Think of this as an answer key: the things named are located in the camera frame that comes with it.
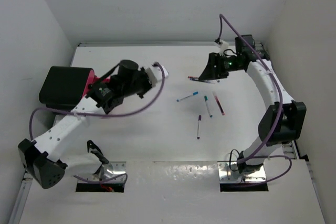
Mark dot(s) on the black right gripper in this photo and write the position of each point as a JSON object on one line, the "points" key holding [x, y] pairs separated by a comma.
{"points": [[212, 73]]}

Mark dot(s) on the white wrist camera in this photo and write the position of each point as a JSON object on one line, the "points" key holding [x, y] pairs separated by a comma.
{"points": [[222, 45], [155, 74]]}

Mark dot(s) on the pink drawer tray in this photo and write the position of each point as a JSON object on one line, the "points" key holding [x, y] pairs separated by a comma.
{"points": [[105, 80]]}

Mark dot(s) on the light blue cap marker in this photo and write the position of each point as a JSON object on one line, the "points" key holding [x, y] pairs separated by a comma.
{"points": [[187, 96]]}

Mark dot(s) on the black drawer cabinet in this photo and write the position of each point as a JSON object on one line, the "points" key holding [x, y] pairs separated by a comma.
{"points": [[63, 87]]}

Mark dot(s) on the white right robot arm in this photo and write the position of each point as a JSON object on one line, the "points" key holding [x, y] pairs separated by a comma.
{"points": [[284, 116]]}

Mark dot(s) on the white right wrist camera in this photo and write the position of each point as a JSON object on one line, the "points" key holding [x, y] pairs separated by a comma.
{"points": [[222, 45]]}

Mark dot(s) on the purple cap white marker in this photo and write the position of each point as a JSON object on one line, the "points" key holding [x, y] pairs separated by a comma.
{"points": [[199, 127]]}

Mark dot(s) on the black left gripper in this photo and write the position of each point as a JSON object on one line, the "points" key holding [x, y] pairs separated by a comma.
{"points": [[142, 72]]}

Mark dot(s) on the blue gel pen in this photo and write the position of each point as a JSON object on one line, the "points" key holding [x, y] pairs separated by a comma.
{"points": [[212, 81]]}

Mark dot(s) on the teal cap white marker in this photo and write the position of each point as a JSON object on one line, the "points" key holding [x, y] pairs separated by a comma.
{"points": [[207, 106]]}

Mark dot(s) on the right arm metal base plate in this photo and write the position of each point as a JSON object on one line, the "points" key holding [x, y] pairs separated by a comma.
{"points": [[231, 175]]}

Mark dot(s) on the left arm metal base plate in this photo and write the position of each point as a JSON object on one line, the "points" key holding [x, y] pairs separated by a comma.
{"points": [[113, 173]]}

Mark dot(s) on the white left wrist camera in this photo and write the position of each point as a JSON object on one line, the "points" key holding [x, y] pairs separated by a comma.
{"points": [[155, 74]]}

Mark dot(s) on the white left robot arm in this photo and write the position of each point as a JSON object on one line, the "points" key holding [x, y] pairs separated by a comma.
{"points": [[82, 98]]}

